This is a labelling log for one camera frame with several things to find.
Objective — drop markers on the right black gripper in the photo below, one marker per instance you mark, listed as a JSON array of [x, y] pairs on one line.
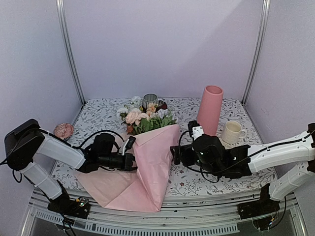
[[186, 149]]

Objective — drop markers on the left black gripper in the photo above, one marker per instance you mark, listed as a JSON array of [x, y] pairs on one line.
[[128, 162]]

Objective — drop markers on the pink flower bouquet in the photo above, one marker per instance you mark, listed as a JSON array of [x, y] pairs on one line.
[[139, 120]]

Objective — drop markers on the pink wrapping paper sheet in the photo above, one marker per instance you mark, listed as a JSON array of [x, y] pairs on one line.
[[144, 189]]

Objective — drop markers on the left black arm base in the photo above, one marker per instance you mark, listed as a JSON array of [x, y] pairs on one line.
[[64, 205]]

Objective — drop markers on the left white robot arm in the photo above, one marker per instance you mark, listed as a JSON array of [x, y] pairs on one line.
[[27, 143]]

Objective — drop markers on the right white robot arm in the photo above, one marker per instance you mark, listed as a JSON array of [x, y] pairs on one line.
[[299, 149]]

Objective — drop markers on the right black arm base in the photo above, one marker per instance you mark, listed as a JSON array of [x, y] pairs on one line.
[[264, 205]]

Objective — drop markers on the tall pink vase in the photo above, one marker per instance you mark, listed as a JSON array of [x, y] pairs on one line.
[[210, 109]]

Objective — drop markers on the pink patterned ball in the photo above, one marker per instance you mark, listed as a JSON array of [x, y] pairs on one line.
[[63, 130]]

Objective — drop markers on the cream ceramic mug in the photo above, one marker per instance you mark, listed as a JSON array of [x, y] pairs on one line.
[[233, 132]]

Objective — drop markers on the striped grey ceramic cup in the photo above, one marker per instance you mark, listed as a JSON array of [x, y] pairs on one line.
[[149, 99]]

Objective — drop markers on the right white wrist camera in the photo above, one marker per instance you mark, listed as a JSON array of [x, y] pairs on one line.
[[195, 129]]

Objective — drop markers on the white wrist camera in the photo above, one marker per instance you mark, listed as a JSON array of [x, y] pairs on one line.
[[195, 129], [127, 145]]

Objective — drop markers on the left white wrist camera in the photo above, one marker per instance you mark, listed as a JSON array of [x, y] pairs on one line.
[[127, 145]]

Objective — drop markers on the left aluminium frame post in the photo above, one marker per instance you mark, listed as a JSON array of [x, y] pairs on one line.
[[68, 50]]

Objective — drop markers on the aluminium frame post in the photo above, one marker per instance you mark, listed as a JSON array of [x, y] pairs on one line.
[[258, 47], [68, 50]]

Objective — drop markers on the right aluminium frame post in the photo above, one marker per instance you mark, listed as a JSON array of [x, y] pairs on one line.
[[258, 47]]

